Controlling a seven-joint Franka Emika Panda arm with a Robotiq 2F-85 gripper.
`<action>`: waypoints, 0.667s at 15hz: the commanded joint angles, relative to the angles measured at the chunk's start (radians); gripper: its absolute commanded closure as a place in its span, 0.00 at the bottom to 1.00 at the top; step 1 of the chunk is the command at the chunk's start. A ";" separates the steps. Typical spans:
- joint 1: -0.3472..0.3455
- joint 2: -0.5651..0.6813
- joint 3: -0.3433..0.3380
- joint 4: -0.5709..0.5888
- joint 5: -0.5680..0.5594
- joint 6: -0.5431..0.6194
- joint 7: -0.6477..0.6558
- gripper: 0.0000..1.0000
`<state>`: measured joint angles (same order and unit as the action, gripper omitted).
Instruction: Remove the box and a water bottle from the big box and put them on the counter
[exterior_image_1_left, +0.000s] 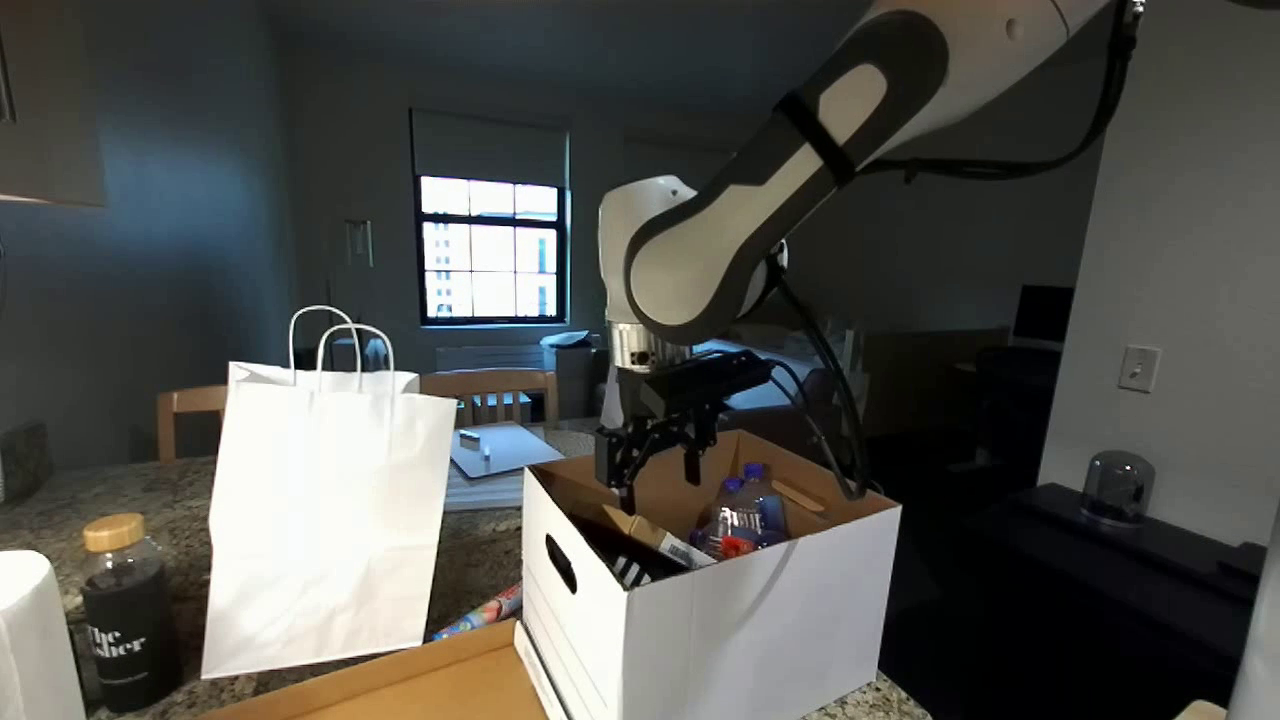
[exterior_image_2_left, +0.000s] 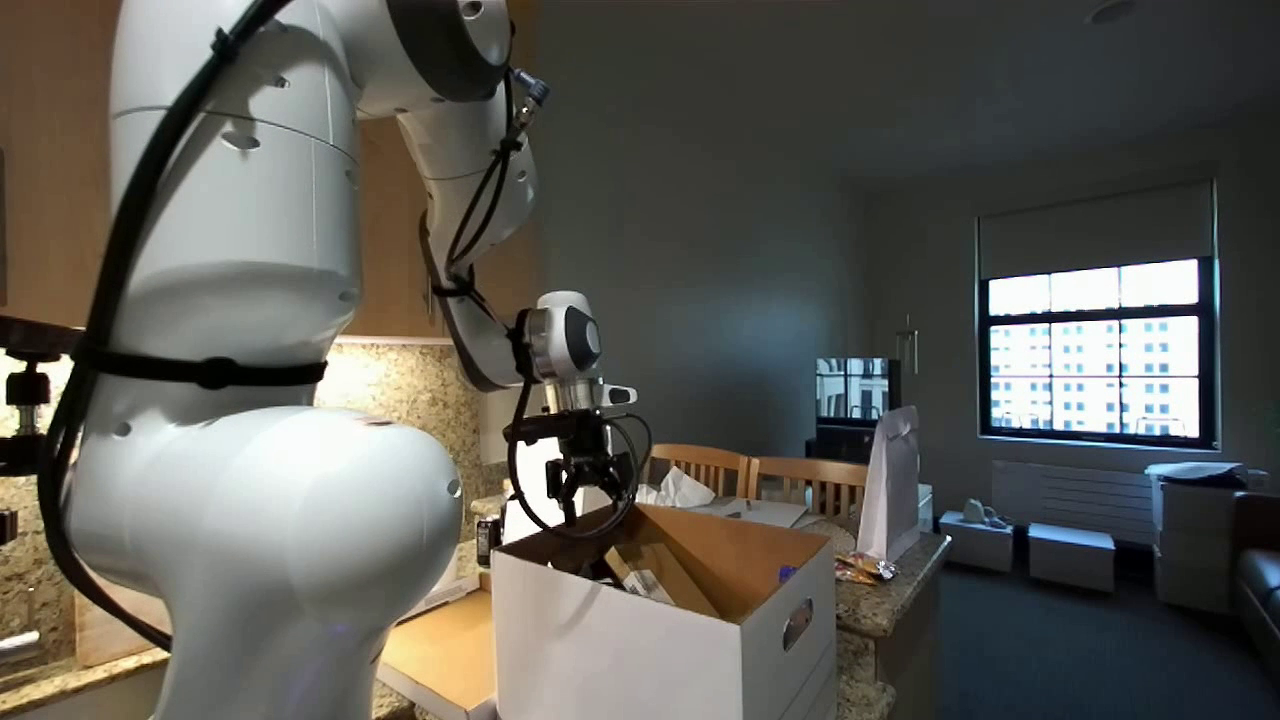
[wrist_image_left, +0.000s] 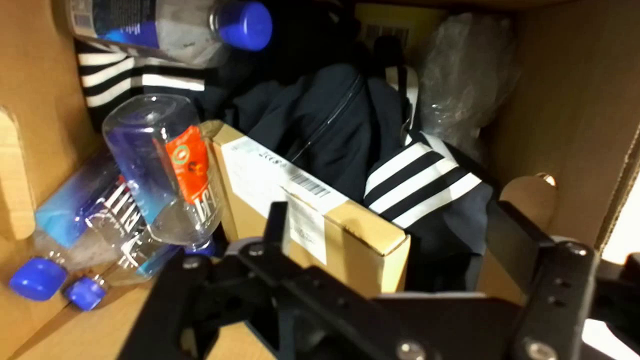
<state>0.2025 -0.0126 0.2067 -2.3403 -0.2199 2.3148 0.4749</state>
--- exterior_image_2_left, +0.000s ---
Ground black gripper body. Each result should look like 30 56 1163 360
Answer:
537 435 640 534

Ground big white cardboard box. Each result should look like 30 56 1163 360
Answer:
488 500 842 720

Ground white crumpled paper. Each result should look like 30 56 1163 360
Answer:
635 464 721 514

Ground wooden chair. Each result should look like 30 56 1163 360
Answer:
646 441 753 504
750 452 872 530

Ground light paper stack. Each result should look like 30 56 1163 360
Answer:
723 497 815 530

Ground television screen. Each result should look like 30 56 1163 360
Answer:
811 352 902 426

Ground small white printed bag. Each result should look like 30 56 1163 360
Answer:
852 400 928 562

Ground grey ottoman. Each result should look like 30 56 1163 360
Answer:
1023 521 1119 594
935 500 1021 578

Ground window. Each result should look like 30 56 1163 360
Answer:
976 256 1221 452

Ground white roller blind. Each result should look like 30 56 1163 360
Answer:
971 178 1221 282

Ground white waste bin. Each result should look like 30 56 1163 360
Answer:
1144 459 1253 618

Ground dark sofa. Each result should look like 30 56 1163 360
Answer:
1227 493 1280 671

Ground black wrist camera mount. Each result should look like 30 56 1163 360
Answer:
503 403 634 452

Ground white wall radiator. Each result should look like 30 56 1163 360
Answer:
990 456 1159 543

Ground black camera tripod mount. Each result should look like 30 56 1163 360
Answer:
0 313 90 481

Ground wooden wall cabinets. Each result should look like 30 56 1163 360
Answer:
0 0 550 342

